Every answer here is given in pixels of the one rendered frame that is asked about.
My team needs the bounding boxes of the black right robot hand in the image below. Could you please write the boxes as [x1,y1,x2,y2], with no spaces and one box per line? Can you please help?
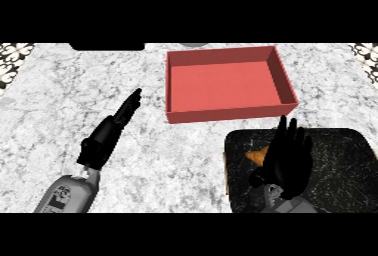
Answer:
[248,114,314,201]

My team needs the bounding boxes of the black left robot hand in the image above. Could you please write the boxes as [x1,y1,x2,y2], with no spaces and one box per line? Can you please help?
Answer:
[75,87,143,171]

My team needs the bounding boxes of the orange croissant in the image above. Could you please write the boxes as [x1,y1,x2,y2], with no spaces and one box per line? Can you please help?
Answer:
[243,145,271,167]

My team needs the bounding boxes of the black tray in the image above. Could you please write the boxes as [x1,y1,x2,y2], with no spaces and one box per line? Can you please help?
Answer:
[223,127,378,214]

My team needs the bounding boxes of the red cardboard box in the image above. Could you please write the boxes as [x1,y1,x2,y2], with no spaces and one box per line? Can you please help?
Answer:
[164,45,299,125]

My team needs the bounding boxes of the black appliance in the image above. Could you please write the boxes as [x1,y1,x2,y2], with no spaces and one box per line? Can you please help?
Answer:
[68,42,146,52]

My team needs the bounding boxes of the grey round object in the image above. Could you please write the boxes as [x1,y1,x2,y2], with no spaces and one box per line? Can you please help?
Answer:
[178,42,211,48]

